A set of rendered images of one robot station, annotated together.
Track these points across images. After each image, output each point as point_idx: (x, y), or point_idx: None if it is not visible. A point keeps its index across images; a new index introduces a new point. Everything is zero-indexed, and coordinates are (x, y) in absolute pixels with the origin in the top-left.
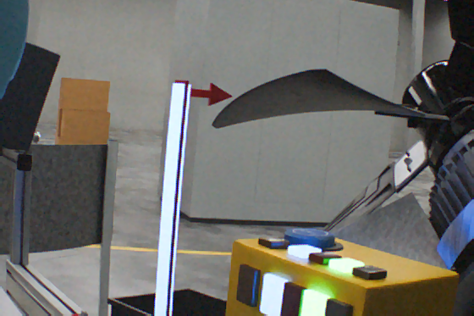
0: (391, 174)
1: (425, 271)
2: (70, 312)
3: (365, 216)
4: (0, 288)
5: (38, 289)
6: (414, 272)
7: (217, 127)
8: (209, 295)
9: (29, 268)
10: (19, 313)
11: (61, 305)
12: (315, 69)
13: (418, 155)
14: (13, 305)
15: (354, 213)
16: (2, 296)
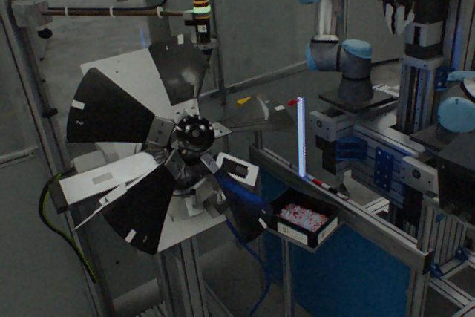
0: (219, 169)
1: (243, 100)
2: (352, 203)
3: (237, 159)
4: (328, 121)
5: (381, 219)
6: (245, 99)
7: (296, 131)
8: (302, 226)
9: (409, 242)
10: (316, 115)
11: (361, 208)
12: (261, 91)
13: (207, 158)
14: (320, 117)
15: (237, 184)
16: (325, 119)
